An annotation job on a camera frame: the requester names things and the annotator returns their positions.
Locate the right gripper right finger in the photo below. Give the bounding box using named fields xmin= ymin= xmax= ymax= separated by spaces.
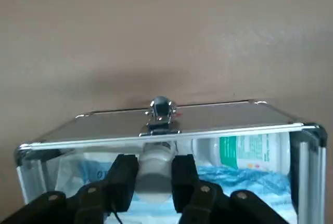
xmin=171 ymin=153 xmax=296 ymax=224

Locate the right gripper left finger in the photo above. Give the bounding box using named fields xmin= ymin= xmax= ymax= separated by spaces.
xmin=0 ymin=153 xmax=139 ymax=224

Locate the small white medicine bottle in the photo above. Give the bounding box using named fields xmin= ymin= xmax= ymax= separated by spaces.
xmin=134 ymin=140 xmax=181 ymax=205

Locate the aluminium medical kit case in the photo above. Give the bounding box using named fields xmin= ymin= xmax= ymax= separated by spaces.
xmin=15 ymin=95 xmax=329 ymax=224

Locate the clear packet blue print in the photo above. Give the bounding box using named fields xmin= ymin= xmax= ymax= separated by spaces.
xmin=36 ymin=152 xmax=120 ymax=196

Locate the blue face mask packet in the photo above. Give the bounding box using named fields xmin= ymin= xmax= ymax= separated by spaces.
xmin=49 ymin=157 xmax=294 ymax=224

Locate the white bottle green label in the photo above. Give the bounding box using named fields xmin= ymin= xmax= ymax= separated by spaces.
xmin=191 ymin=133 xmax=292 ymax=177

